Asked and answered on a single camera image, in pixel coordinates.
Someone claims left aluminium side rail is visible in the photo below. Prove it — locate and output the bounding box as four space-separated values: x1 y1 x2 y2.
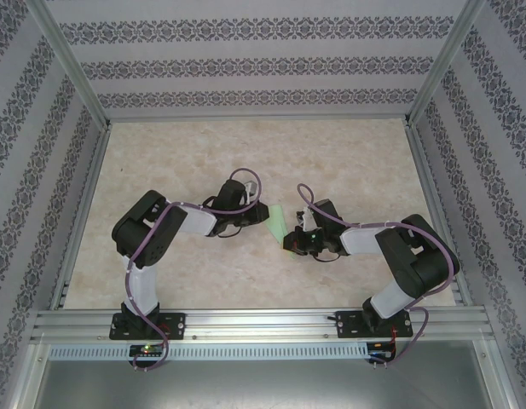
49 123 113 310

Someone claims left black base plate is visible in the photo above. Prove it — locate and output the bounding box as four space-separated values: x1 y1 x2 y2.
109 312 188 341

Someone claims aluminium frame post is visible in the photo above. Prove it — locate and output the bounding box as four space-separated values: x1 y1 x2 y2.
405 0 488 127
26 0 113 129

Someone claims right small circuit board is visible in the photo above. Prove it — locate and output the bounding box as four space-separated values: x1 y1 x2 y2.
368 340 396 359

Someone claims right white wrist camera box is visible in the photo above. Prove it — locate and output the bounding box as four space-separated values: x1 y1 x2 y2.
296 207 315 230

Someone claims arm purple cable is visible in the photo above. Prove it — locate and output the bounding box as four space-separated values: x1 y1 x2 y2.
297 182 458 370
124 167 263 372

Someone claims grey metal sheet panel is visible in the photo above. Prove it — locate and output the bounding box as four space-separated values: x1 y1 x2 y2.
14 356 517 409

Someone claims small circuit board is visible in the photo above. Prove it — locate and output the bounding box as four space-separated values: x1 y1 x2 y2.
368 340 396 359
129 343 164 357

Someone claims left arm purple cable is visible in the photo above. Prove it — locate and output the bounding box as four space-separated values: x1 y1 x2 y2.
124 167 263 372

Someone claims light green paper sheet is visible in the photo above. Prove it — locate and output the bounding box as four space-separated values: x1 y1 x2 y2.
262 204 298 260

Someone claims left small circuit board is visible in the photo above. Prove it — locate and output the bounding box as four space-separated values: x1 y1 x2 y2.
129 343 164 357

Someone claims left aluminium frame post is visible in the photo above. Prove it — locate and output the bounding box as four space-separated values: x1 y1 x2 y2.
26 0 113 129

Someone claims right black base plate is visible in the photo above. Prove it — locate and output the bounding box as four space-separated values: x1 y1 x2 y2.
335 309 413 340

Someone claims right aluminium frame post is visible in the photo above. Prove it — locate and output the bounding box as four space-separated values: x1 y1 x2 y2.
405 0 488 127

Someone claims slotted grey cable duct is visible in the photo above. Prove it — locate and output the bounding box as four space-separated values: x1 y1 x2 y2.
49 343 370 361

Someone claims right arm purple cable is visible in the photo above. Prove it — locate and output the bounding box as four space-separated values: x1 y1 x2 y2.
297 182 458 370

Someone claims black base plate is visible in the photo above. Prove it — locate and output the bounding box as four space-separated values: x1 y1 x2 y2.
109 312 188 341
335 309 413 340

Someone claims aluminium rear frame bar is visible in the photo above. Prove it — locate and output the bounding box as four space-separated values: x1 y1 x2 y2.
107 112 411 124

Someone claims right aluminium side rail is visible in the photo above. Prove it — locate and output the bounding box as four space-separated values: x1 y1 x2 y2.
405 121 475 306

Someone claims aluminium side rail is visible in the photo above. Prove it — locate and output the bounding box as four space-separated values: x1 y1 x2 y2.
49 123 113 310
405 121 475 306

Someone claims aluminium mounting rail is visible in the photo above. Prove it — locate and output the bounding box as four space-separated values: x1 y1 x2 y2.
30 308 496 344

